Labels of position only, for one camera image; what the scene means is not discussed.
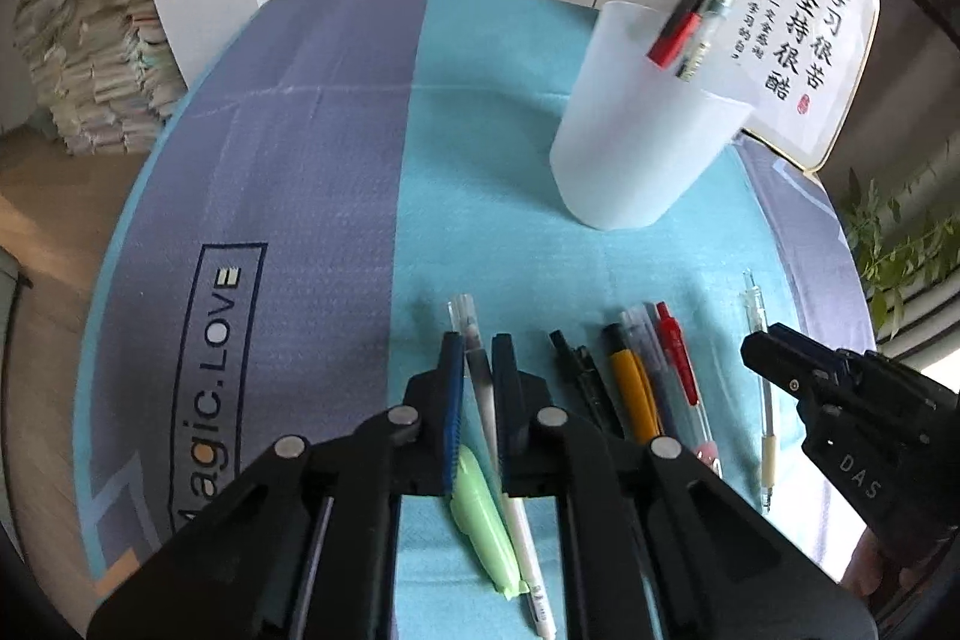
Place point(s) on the blue ink clear pen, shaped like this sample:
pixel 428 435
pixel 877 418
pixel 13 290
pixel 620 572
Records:
pixel 643 339

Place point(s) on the translucent white pen cup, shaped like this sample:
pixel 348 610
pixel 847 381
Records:
pixel 634 137

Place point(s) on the green whale shaped highlighter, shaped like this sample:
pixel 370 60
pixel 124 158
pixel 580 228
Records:
pixel 477 517

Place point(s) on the white slim pen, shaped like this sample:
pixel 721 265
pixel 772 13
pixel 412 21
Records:
pixel 465 321

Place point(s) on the green potted plant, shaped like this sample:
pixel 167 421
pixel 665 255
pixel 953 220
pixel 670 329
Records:
pixel 904 240

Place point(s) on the person's right hand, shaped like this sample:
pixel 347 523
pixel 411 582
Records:
pixel 868 567

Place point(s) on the blue grey patterned tablecloth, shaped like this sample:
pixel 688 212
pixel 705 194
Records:
pixel 287 259

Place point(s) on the clear slim pen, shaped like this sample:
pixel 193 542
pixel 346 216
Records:
pixel 758 323

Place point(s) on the clear gel pen white grip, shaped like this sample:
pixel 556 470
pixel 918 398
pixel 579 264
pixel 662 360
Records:
pixel 715 14

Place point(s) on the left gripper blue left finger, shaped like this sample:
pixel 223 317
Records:
pixel 452 368

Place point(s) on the orange black pen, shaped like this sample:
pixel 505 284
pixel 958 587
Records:
pixel 634 388

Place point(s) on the framed calligraphy sign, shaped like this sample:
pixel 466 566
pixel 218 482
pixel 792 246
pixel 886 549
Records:
pixel 806 58

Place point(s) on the tall stack of books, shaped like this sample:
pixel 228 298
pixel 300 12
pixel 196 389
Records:
pixel 102 69

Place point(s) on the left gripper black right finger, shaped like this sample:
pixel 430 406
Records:
pixel 510 411

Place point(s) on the red clicker pen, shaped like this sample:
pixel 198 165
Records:
pixel 674 346

